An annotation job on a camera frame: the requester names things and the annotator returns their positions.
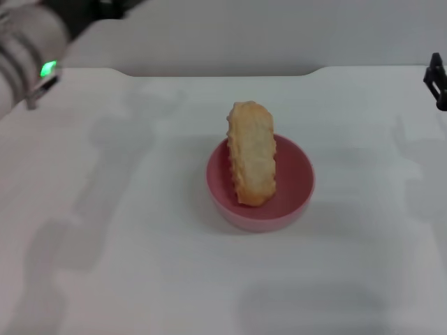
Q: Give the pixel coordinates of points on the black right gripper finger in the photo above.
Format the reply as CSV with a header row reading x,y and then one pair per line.
x,y
438,82

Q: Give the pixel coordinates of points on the pink plastic bowl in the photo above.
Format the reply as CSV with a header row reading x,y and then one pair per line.
x,y
290,192

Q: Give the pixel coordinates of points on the orange ridged toy bread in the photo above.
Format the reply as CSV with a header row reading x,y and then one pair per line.
x,y
251,157

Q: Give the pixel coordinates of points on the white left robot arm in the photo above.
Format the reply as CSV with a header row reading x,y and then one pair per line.
x,y
24,52

